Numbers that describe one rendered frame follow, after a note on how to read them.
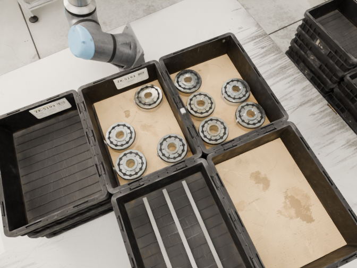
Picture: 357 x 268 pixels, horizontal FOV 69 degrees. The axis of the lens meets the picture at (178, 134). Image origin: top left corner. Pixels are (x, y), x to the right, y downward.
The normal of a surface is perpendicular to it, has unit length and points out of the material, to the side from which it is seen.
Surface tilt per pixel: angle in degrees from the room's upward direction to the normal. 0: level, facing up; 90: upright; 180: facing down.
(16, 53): 0
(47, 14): 0
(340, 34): 0
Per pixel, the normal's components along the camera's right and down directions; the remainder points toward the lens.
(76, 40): -0.66, 0.16
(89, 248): -0.04, -0.39
